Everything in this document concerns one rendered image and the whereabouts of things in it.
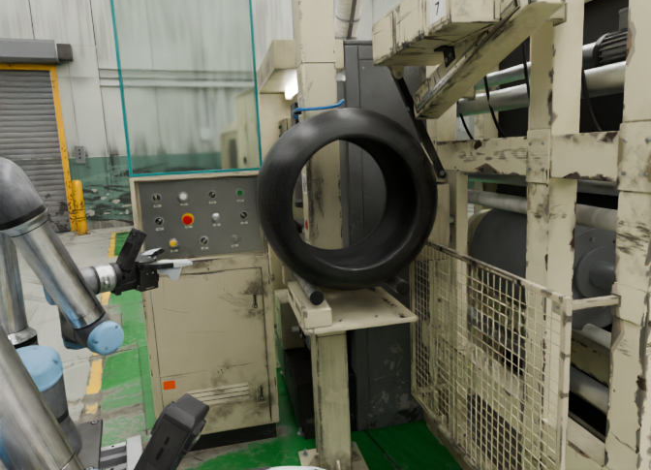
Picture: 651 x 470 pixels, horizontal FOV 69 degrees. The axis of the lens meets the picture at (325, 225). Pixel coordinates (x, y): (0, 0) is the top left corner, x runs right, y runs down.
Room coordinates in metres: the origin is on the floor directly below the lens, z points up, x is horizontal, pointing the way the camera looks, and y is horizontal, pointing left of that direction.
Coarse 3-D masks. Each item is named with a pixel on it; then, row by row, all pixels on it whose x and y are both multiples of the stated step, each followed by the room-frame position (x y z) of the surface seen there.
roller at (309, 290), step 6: (294, 276) 1.68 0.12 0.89; (300, 282) 1.55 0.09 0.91; (306, 282) 1.50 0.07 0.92; (306, 288) 1.46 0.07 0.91; (312, 288) 1.43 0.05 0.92; (318, 288) 1.44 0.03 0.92; (306, 294) 1.44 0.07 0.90; (312, 294) 1.39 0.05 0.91; (318, 294) 1.39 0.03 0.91; (312, 300) 1.39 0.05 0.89; (318, 300) 1.39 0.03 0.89
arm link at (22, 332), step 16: (0, 240) 1.01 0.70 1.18; (0, 256) 1.00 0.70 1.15; (16, 256) 1.05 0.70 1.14; (0, 272) 1.00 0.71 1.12; (16, 272) 1.03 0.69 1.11; (0, 288) 1.00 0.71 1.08; (16, 288) 1.03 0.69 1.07; (0, 304) 0.99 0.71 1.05; (16, 304) 1.02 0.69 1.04; (0, 320) 0.99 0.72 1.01; (16, 320) 1.01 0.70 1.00; (16, 336) 1.00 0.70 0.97; (32, 336) 1.03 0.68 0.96
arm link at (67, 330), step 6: (60, 312) 1.11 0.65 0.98; (60, 318) 1.11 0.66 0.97; (60, 324) 1.11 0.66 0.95; (66, 324) 1.10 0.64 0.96; (66, 330) 1.09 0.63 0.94; (72, 330) 1.07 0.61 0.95; (66, 336) 1.10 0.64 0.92; (72, 336) 1.07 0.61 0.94; (66, 342) 1.10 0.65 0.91; (72, 342) 1.10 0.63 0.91; (66, 348) 1.11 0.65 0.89; (72, 348) 1.10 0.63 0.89; (78, 348) 1.10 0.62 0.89
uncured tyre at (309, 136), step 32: (320, 128) 1.41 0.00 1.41; (352, 128) 1.42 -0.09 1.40; (384, 128) 1.45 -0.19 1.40; (288, 160) 1.39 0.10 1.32; (384, 160) 1.73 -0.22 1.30; (416, 160) 1.47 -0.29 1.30; (256, 192) 1.56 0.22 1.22; (288, 192) 1.38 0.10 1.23; (416, 192) 1.49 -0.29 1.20; (288, 224) 1.38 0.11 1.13; (384, 224) 1.73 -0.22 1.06; (416, 224) 1.46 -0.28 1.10; (288, 256) 1.40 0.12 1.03; (320, 256) 1.68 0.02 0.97; (352, 256) 1.70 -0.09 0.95; (384, 256) 1.67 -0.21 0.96; (416, 256) 1.50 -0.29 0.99; (352, 288) 1.45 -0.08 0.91
